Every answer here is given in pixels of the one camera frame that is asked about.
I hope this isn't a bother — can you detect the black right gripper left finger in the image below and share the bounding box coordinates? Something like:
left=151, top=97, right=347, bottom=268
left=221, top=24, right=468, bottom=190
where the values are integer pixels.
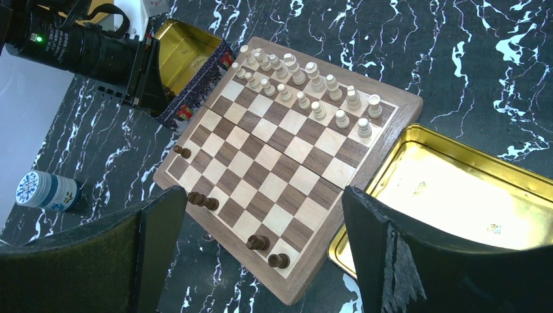
left=1, top=186, right=187, bottom=312

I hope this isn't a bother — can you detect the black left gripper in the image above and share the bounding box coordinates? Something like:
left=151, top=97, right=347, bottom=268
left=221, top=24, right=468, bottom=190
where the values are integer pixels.
left=123, top=35, right=173, bottom=117

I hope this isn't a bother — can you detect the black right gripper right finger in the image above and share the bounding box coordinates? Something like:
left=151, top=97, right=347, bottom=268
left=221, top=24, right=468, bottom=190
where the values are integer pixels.
left=342, top=186, right=552, bottom=312

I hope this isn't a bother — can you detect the brown pawn chess piece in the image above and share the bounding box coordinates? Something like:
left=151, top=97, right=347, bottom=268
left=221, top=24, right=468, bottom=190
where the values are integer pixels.
left=173, top=145, right=192, bottom=159

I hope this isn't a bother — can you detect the brown queen chess piece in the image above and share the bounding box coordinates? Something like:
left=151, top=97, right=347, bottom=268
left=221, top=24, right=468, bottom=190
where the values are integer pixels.
left=187, top=192, right=219, bottom=211

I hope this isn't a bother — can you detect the brown bishop chess piece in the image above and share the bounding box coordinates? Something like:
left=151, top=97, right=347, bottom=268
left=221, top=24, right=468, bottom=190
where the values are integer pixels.
left=267, top=253, right=290, bottom=269

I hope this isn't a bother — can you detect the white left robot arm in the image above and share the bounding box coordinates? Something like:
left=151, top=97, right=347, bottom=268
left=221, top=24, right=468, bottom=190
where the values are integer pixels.
left=1, top=1, right=172, bottom=117

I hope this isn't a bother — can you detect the wooden chess board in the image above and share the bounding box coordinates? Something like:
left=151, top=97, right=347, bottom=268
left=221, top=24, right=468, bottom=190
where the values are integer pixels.
left=154, top=37, right=423, bottom=305

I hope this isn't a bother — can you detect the white pawn chess piece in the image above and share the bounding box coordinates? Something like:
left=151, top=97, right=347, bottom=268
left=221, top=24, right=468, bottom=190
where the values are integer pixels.
left=335, top=110, right=350, bottom=129

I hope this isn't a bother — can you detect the white rook chess piece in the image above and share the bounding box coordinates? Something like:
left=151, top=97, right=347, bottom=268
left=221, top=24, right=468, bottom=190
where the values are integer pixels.
left=368, top=94, right=383, bottom=119

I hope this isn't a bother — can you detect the white knight chess piece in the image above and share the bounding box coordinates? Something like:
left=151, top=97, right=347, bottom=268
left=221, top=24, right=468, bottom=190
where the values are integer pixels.
left=346, top=85, right=361, bottom=111

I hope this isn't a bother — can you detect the gold tin box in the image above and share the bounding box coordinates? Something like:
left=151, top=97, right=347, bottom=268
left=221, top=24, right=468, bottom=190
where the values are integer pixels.
left=155, top=19, right=236, bottom=135

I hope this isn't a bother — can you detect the small white blue bottle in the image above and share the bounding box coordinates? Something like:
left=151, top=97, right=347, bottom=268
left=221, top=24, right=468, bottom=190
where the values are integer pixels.
left=15, top=170, right=81, bottom=212

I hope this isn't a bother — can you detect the gold tin lid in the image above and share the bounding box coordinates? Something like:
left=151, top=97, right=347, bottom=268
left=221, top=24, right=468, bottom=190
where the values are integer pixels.
left=329, top=124, right=552, bottom=279

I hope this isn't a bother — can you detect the white corner pawn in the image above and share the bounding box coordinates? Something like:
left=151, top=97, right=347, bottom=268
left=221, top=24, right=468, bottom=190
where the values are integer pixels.
left=357, top=118, right=372, bottom=138

